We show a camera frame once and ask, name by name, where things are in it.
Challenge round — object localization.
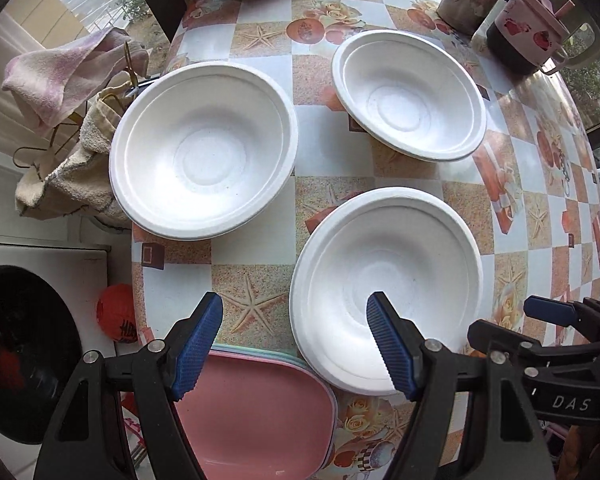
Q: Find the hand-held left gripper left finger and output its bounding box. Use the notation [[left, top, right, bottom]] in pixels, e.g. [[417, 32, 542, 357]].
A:
[[32, 291, 225, 480]]

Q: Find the checkered printed tablecloth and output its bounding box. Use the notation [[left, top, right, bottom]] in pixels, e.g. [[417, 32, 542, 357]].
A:
[[130, 0, 600, 480]]

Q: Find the green square plate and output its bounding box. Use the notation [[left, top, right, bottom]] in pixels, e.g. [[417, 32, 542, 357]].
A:
[[211, 342, 311, 361]]

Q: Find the cream electric kettle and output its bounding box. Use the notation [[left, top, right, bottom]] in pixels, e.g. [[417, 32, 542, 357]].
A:
[[472, 0, 600, 68]]

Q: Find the strawberry print mug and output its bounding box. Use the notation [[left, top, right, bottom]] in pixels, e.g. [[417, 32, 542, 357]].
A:
[[486, 0, 576, 76]]

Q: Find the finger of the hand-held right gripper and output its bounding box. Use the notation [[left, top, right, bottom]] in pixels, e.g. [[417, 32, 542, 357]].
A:
[[524, 296, 600, 328], [467, 319, 536, 361]]

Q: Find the white disposable bowl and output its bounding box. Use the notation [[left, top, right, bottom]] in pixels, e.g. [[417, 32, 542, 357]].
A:
[[289, 187, 484, 395], [331, 29, 487, 162], [109, 61, 299, 241]]

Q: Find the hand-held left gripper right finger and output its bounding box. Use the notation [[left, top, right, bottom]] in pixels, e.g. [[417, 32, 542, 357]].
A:
[[366, 291, 556, 480]]

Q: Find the gold drying rack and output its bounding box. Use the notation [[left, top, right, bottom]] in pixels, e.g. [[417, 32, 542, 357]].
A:
[[12, 42, 148, 171]]

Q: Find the pink square plate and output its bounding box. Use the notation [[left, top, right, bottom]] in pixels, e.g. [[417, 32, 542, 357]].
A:
[[172, 350, 337, 480]]

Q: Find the red paper lantern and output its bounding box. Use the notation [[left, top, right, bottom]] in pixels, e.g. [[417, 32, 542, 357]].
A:
[[96, 283, 137, 345]]

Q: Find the pink towel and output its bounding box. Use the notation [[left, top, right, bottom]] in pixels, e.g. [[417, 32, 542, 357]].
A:
[[1, 27, 150, 133]]

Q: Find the beige towel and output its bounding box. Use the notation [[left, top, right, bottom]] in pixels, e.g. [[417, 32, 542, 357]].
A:
[[15, 90, 131, 223]]

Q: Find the white washing machine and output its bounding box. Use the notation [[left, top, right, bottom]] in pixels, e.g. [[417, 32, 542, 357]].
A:
[[0, 240, 113, 480]]

